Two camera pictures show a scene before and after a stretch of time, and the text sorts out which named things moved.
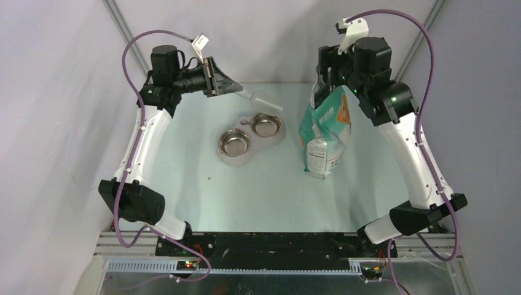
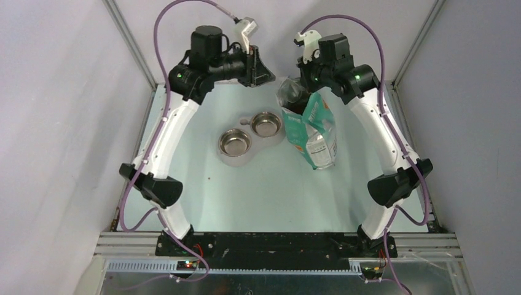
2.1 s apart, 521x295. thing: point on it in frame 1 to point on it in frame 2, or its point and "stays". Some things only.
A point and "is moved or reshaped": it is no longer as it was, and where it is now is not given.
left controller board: [186, 265] stays
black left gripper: [215, 82] to [255, 72]
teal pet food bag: [324, 131] is moved or reshaped
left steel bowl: [235, 142] stays
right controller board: [372, 273] stays
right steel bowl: [265, 125] stays
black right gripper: [329, 57] to [309, 86]
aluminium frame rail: [134, 252] stays
